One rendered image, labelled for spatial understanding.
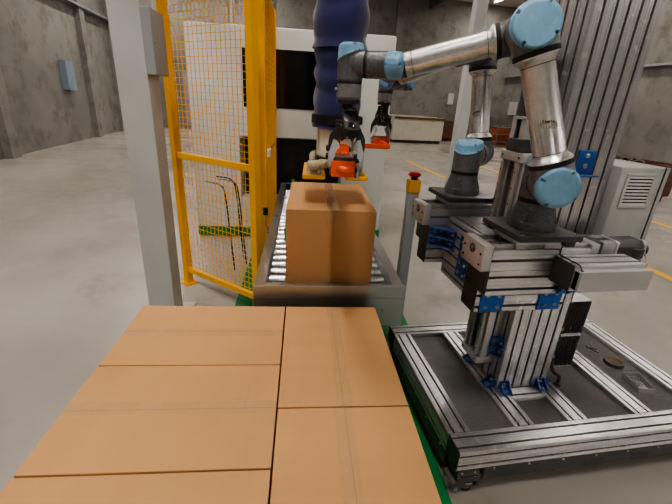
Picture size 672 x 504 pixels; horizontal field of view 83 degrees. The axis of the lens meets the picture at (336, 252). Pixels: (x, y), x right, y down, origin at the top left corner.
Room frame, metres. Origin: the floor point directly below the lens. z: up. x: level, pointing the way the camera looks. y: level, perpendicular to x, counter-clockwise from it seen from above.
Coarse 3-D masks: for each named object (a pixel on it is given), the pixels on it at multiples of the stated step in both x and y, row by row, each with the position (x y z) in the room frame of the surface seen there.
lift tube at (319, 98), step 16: (320, 48) 1.78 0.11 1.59; (336, 48) 1.75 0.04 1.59; (320, 64) 1.78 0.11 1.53; (336, 64) 1.75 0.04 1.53; (320, 80) 1.77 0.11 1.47; (336, 80) 1.74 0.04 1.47; (320, 96) 1.78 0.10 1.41; (336, 96) 1.75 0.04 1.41; (320, 112) 1.77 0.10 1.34; (336, 112) 1.74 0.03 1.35
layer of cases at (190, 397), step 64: (192, 320) 1.32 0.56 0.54; (256, 320) 1.34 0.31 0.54; (320, 320) 1.37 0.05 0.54; (128, 384) 0.94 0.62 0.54; (192, 384) 0.96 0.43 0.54; (256, 384) 0.97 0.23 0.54; (320, 384) 0.99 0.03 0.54; (384, 384) 1.01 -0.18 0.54; (64, 448) 0.70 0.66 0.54; (128, 448) 0.71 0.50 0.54; (192, 448) 0.72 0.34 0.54; (256, 448) 0.73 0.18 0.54; (320, 448) 0.75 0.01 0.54; (384, 448) 0.76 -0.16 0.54
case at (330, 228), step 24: (312, 192) 1.95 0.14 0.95; (336, 192) 1.98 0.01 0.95; (360, 192) 2.01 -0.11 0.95; (288, 216) 1.60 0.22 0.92; (312, 216) 1.61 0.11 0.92; (336, 216) 1.62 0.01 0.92; (360, 216) 1.63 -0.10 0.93; (288, 240) 1.60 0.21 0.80; (312, 240) 1.61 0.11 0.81; (336, 240) 1.62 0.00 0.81; (360, 240) 1.63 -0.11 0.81; (288, 264) 1.60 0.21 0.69; (312, 264) 1.61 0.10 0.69; (336, 264) 1.62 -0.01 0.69; (360, 264) 1.63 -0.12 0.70
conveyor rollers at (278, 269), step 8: (288, 192) 3.64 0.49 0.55; (280, 224) 2.65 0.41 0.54; (280, 232) 2.47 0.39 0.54; (280, 240) 2.30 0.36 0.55; (280, 248) 2.20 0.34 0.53; (280, 256) 2.03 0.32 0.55; (272, 264) 1.93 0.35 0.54; (280, 264) 1.93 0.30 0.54; (376, 264) 2.00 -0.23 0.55; (272, 272) 1.84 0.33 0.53; (280, 272) 1.84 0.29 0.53; (376, 272) 1.90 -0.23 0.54; (272, 280) 1.75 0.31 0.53; (280, 280) 1.75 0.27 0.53; (376, 280) 1.80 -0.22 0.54
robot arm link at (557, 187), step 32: (544, 0) 1.09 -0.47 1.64; (512, 32) 1.10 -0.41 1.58; (544, 32) 1.07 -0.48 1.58; (512, 64) 1.16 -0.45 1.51; (544, 64) 1.09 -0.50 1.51; (544, 96) 1.09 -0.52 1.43; (544, 128) 1.09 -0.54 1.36; (544, 160) 1.08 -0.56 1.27; (544, 192) 1.05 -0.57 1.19; (576, 192) 1.04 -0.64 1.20
